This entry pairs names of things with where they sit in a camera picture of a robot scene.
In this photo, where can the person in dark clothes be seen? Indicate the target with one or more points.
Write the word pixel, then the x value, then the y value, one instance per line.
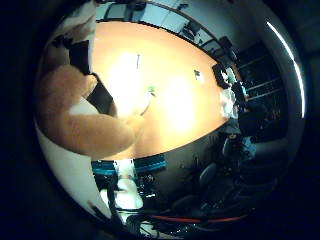
pixel 248 120

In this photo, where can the dark shelving unit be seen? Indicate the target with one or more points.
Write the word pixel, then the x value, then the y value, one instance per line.
pixel 263 83

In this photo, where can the black pen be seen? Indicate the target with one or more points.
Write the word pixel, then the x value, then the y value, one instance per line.
pixel 137 61

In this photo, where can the ceiling light strip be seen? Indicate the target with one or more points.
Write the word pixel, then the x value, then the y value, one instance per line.
pixel 296 73

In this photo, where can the small white and black card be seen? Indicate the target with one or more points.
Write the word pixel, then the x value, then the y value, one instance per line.
pixel 197 74

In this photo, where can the green and white toy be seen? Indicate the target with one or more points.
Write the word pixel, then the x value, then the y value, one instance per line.
pixel 151 89

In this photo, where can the green and white item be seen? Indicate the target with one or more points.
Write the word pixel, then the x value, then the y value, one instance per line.
pixel 231 75

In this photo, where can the brown and white plush toy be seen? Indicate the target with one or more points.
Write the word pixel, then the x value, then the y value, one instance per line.
pixel 93 133

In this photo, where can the clear plastic bag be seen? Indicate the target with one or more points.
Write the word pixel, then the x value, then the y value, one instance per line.
pixel 228 103

